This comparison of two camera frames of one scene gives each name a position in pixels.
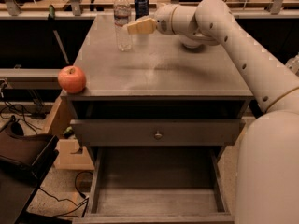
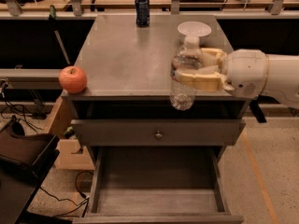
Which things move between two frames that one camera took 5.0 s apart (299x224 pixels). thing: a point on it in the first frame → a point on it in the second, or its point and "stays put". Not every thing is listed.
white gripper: (163, 22) → (246, 72)
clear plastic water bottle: (122, 16) → (186, 63)
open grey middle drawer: (157, 185) stays put
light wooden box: (72, 157) stays put
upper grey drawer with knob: (154, 131) stays put
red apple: (71, 79) stays put
